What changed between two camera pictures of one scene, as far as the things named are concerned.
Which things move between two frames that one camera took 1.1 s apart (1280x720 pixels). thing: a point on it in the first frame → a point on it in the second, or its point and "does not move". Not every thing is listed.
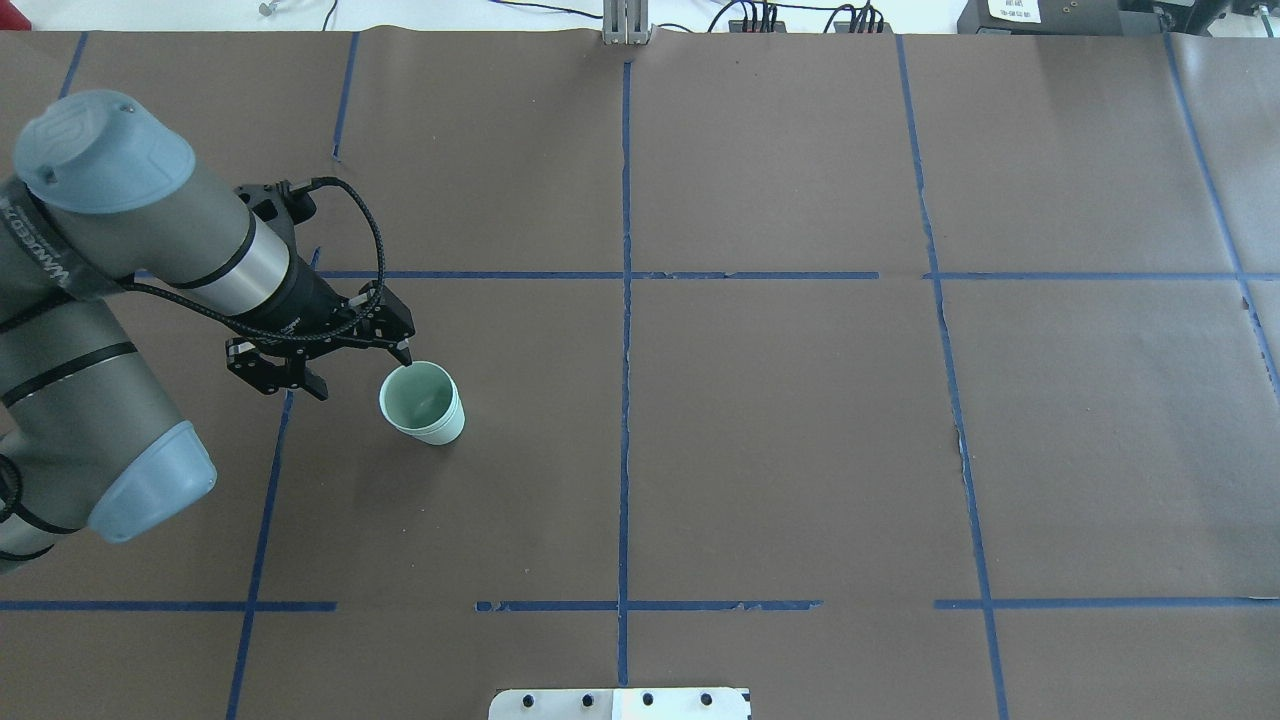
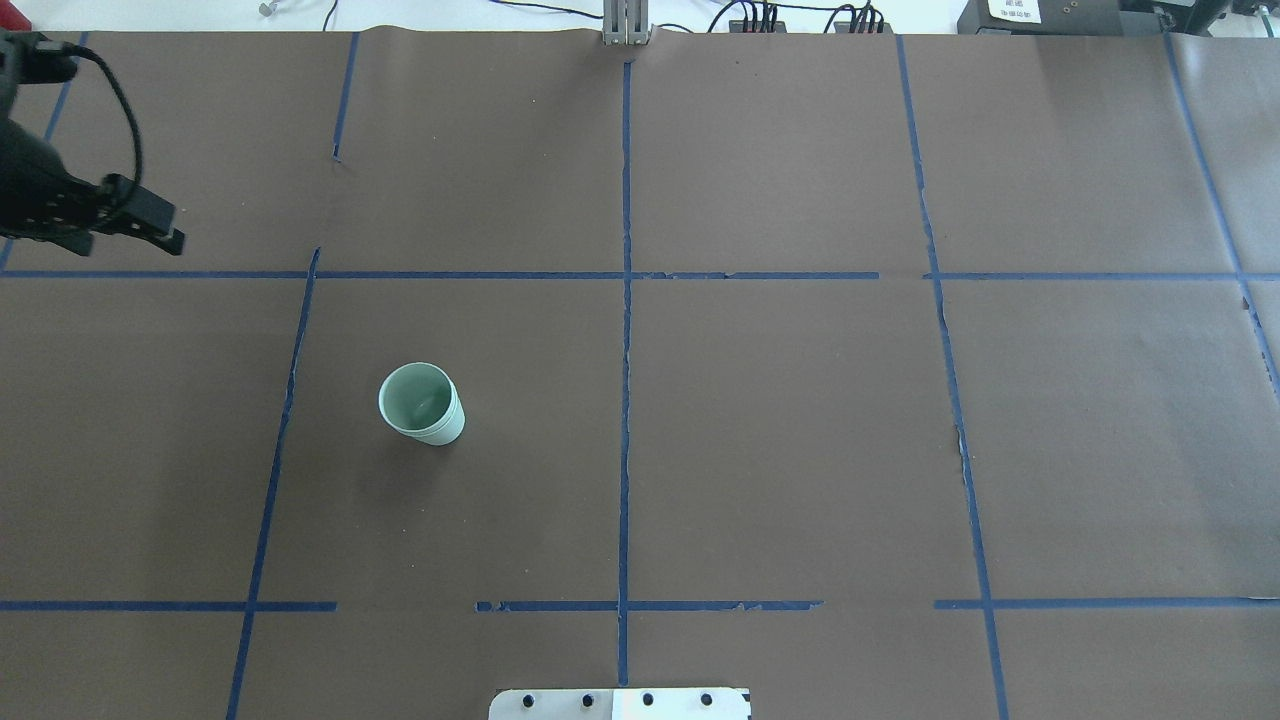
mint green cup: [423, 401] does not move
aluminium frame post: [625, 22] does not move
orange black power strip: [754, 26] does not move
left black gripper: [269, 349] → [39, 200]
